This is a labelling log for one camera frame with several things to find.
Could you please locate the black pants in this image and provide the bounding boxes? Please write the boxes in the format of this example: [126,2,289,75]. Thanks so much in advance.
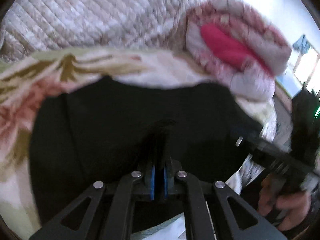
[29,77,263,224]

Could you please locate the right hand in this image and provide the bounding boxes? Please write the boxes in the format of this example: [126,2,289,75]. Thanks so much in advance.
[258,174,311,231]

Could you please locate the pink floral comforter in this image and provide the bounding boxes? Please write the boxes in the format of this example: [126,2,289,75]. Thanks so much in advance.
[185,0,292,102]

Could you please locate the fleece floral blanket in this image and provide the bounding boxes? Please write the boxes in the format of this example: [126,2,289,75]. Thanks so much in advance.
[0,45,278,240]

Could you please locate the white quilted bedspread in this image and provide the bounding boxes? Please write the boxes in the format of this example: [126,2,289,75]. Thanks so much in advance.
[1,0,203,62]

